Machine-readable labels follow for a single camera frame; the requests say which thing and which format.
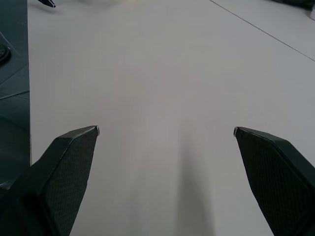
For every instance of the dark object at table edge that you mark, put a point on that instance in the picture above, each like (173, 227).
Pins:
(290, 2)

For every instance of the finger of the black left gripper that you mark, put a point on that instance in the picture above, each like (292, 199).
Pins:
(61, 177)

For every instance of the round black disc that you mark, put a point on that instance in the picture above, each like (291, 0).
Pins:
(3, 52)

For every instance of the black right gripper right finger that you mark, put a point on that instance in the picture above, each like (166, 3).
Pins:
(278, 177)

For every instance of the black pointed right gripper left finger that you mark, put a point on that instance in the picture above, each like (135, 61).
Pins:
(48, 3)

